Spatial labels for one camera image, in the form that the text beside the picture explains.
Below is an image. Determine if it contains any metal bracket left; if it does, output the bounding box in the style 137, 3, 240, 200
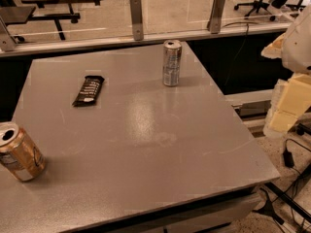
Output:
0, 17, 17, 51

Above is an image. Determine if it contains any black hanging cable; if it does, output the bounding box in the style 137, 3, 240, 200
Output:
222, 20, 260, 87

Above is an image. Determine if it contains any black rxbar chocolate bar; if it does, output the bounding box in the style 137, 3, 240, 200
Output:
72, 75, 105, 107

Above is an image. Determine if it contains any metal bracket right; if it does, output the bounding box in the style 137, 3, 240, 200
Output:
207, 0, 225, 34

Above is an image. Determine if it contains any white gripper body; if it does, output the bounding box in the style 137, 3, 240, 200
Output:
281, 5, 311, 74

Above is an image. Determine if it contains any metal bracket middle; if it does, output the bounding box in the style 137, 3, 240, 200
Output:
129, 0, 144, 41

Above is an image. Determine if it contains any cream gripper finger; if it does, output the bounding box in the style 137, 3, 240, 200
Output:
261, 34, 285, 59
263, 73, 311, 138

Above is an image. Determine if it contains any silver redbull can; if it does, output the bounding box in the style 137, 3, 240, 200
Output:
162, 40, 182, 86

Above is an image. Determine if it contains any metal bracket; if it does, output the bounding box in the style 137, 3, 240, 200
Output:
129, 0, 144, 41
0, 17, 17, 51
207, 0, 225, 34

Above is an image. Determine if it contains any dark background table left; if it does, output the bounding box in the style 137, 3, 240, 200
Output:
0, 6, 81, 41

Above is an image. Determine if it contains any black cable on floor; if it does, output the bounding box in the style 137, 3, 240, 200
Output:
259, 137, 311, 233

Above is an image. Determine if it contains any orange soda can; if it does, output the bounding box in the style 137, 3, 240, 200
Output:
0, 122, 46, 182

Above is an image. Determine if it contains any black tripod stand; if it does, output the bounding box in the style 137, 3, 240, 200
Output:
254, 183, 311, 226

